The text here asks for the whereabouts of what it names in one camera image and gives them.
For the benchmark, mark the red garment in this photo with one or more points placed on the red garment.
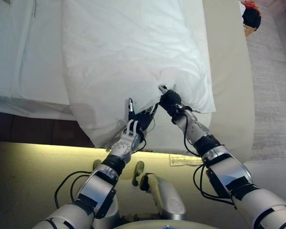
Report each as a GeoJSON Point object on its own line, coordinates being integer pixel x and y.
{"type": "Point", "coordinates": [249, 3]}

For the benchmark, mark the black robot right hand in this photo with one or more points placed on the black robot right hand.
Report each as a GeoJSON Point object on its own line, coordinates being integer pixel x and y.
{"type": "Point", "coordinates": [171, 99]}

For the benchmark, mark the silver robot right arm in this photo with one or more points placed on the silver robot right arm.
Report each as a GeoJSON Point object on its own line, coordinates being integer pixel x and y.
{"type": "Point", "coordinates": [228, 167]}

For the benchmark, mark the white mattress sheet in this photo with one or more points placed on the white mattress sheet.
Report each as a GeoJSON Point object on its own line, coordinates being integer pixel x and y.
{"type": "Point", "coordinates": [26, 59]}

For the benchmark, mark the light grey rug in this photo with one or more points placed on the light grey rug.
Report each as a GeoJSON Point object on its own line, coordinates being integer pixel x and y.
{"type": "Point", "coordinates": [271, 95]}

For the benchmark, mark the silver robot right leg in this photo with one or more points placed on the silver robot right leg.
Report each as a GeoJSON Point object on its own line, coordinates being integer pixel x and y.
{"type": "Point", "coordinates": [166, 198]}

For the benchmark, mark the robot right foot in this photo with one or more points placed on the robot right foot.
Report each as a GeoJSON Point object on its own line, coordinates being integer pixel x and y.
{"type": "Point", "coordinates": [138, 170]}

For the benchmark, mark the beige bedspread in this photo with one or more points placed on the beige bedspread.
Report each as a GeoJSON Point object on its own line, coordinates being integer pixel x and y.
{"type": "Point", "coordinates": [228, 71]}

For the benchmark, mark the white fringed blanket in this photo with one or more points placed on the white fringed blanket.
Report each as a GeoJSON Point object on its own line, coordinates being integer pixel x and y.
{"type": "Point", "coordinates": [171, 143]}

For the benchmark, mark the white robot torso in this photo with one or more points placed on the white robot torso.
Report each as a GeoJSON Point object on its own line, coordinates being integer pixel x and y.
{"type": "Point", "coordinates": [152, 225]}

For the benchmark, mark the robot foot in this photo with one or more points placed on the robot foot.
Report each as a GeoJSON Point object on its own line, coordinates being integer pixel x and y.
{"type": "Point", "coordinates": [138, 170]}
{"type": "Point", "coordinates": [97, 164]}

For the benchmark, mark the white garment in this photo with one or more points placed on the white garment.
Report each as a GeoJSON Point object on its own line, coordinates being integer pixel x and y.
{"type": "Point", "coordinates": [241, 6]}

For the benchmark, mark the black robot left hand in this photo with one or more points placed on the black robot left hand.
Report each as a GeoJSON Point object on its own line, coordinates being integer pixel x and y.
{"type": "Point", "coordinates": [140, 119]}

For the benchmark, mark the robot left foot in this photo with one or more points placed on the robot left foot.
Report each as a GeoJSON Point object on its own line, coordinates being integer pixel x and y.
{"type": "Point", "coordinates": [97, 164]}

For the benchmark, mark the small wooden box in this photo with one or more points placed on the small wooden box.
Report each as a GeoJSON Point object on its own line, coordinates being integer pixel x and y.
{"type": "Point", "coordinates": [250, 32]}

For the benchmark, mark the silver robot left leg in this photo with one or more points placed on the silver robot left leg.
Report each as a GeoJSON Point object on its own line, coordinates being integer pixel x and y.
{"type": "Point", "coordinates": [114, 212]}

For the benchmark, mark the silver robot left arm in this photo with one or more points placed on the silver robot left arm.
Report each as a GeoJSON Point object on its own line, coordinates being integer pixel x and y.
{"type": "Point", "coordinates": [95, 188]}

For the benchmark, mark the black garment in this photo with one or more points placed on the black garment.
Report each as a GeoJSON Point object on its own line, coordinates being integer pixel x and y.
{"type": "Point", "coordinates": [251, 16]}

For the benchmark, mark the silver robot leg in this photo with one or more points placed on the silver robot leg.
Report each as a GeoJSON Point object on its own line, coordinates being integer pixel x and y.
{"type": "Point", "coordinates": [114, 212]}
{"type": "Point", "coordinates": [166, 198]}

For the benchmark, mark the brown bed frame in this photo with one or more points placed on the brown bed frame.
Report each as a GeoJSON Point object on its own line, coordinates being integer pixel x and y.
{"type": "Point", "coordinates": [38, 131]}

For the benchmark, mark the white duvet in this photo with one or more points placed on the white duvet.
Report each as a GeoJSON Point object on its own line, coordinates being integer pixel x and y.
{"type": "Point", "coordinates": [124, 52]}

